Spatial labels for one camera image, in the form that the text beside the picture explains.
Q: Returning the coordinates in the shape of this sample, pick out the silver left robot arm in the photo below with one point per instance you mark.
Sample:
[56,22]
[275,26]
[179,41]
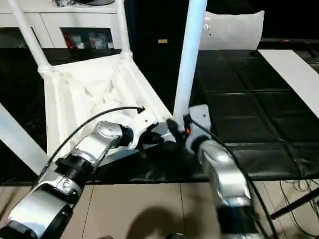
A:
[87,149]

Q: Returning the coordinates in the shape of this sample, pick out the small tan block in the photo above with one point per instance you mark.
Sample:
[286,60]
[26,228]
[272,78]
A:
[162,41]

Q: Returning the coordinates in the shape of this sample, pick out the grey cushion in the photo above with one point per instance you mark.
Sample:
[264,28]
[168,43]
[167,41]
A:
[234,30]

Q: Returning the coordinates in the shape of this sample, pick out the white flat board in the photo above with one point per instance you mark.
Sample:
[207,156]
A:
[291,74]

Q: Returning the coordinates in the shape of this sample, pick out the grey round bag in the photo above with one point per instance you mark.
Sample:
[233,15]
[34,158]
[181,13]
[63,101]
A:
[94,2]

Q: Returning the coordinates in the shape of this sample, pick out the white cabinet with glass doors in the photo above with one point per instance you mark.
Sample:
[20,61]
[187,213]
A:
[49,17]

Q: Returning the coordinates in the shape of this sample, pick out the dark clutter pile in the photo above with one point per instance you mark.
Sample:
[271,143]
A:
[63,2]

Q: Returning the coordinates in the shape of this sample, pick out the black metal frame bar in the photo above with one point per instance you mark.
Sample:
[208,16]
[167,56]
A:
[296,203]

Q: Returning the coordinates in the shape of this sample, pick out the thin black metal rail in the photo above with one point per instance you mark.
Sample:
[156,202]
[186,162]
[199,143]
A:
[289,40]

